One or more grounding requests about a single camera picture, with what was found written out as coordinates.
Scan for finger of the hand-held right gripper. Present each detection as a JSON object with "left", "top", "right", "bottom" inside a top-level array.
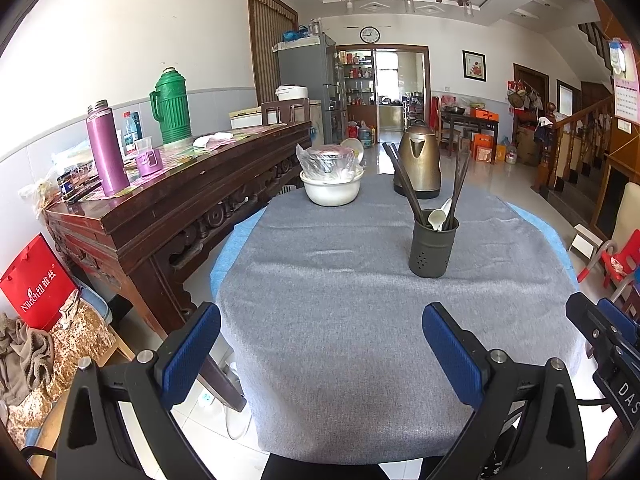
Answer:
[
  {"left": 566, "top": 292, "right": 627, "bottom": 362},
  {"left": 597, "top": 298, "right": 640, "bottom": 357}
]

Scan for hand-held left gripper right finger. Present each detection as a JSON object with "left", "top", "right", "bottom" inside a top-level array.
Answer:
[{"left": 421, "top": 302, "right": 588, "bottom": 480}]

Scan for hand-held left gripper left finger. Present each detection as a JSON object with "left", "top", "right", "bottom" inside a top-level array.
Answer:
[{"left": 57, "top": 301, "right": 223, "bottom": 480}]

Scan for dark grey utensil holder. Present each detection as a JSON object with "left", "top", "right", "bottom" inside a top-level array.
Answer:
[{"left": 408, "top": 214, "right": 460, "bottom": 279}]

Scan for dark brown chopstick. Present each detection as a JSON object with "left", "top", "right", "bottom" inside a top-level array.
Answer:
[
  {"left": 451, "top": 152, "right": 472, "bottom": 229},
  {"left": 382, "top": 142, "right": 426, "bottom": 226},
  {"left": 448, "top": 167, "right": 461, "bottom": 227},
  {"left": 389, "top": 156, "right": 424, "bottom": 224}
]

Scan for person's right forearm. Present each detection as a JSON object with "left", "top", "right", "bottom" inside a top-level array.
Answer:
[{"left": 590, "top": 420, "right": 640, "bottom": 480}]

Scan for red child chair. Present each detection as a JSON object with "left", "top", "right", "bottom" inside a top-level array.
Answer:
[{"left": 577, "top": 230, "right": 640, "bottom": 306}]

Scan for white stool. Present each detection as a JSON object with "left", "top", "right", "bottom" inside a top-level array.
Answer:
[{"left": 568, "top": 223, "right": 608, "bottom": 261}]

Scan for cream chair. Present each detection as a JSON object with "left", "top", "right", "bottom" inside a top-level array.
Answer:
[{"left": 611, "top": 182, "right": 640, "bottom": 261}]

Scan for speckled brown cushion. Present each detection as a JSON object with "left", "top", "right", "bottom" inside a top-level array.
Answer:
[{"left": 7, "top": 300, "right": 119, "bottom": 432}]

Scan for blue tablecloth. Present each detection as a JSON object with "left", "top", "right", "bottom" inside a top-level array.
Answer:
[{"left": 210, "top": 207, "right": 589, "bottom": 376}]

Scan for grey tablecloth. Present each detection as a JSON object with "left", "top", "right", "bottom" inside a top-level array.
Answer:
[{"left": 214, "top": 170, "right": 586, "bottom": 466}]

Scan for carved wooden sideboard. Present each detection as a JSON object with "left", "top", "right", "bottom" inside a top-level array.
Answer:
[{"left": 44, "top": 121, "right": 313, "bottom": 413}]

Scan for brown cloth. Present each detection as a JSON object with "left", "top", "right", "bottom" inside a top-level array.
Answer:
[{"left": 0, "top": 312, "right": 55, "bottom": 407}]

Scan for red shopping bag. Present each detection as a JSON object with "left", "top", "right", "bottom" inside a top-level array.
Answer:
[{"left": 0, "top": 233, "right": 80, "bottom": 332}]

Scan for wooden stair railing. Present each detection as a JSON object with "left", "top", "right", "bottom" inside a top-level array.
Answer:
[{"left": 531, "top": 95, "right": 617, "bottom": 197}]

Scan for bronze electric kettle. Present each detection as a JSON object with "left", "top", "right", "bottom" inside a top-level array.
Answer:
[{"left": 393, "top": 119, "right": 443, "bottom": 199}]

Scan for purple plastic cup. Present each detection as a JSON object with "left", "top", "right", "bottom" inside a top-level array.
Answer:
[{"left": 134, "top": 136, "right": 165, "bottom": 178}]

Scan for white bowl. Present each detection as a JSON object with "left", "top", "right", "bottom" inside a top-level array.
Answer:
[{"left": 299, "top": 167, "right": 365, "bottom": 207}]

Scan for orange box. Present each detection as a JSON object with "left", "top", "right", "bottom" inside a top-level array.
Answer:
[{"left": 472, "top": 133, "right": 496, "bottom": 164}]

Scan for white cloth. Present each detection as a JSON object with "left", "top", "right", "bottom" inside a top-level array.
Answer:
[{"left": 192, "top": 132, "right": 234, "bottom": 150}]

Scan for purple thermos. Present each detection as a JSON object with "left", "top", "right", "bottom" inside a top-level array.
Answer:
[{"left": 86, "top": 100, "right": 131, "bottom": 197}]

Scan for snack bags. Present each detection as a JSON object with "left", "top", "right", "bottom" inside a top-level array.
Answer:
[{"left": 19, "top": 157, "right": 97, "bottom": 213}]

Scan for clear plastic bag with bowls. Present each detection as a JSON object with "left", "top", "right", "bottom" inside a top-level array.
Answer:
[{"left": 296, "top": 142, "right": 366, "bottom": 184}]

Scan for plastic water bottle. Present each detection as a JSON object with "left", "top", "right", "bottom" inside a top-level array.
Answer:
[{"left": 122, "top": 111, "right": 141, "bottom": 154}]

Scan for dark wooden table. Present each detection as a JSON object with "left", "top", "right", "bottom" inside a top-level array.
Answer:
[{"left": 440, "top": 109, "right": 501, "bottom": 159}]

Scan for green thermos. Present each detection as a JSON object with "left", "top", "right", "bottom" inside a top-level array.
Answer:
[{"left": 149, "top": 66, "right": 193, "bottom": 145}]

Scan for wooden chair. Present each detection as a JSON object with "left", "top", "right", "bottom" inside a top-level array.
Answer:
[{"left": 261, "top": 98, "right": 312, "bottom": 126}]

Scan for grey refrigerator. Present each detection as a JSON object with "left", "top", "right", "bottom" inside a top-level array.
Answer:
[{"left": 277, "top": 35, "right": 349, "bottom": 146}]

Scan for brown striped curtain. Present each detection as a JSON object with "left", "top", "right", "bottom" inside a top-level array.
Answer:
[{"left": 247, "top": 0, "right": 300, "bottom": 107}]

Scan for wall calendar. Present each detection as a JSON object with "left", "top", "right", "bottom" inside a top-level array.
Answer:
[{"left": 614, "top": 77, "right": 640, "bottom": 125}]

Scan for framed wall picture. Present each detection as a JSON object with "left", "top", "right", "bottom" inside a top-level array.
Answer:
[{"left": 462, "top": 50, "right": 487, "bottom": 82}]

